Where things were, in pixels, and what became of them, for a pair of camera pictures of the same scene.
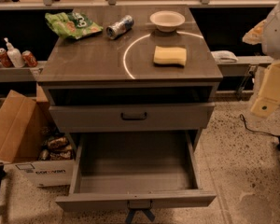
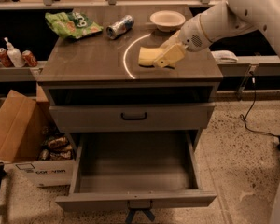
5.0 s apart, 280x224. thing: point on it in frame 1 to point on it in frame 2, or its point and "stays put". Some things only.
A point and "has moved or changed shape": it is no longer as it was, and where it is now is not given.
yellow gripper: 277,32 to 192,35
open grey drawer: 115,168 stays put
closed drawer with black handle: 132,118 stays put
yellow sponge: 170,55 has moved or changed shape
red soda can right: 29,59 stays put
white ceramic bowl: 167,21 stays put
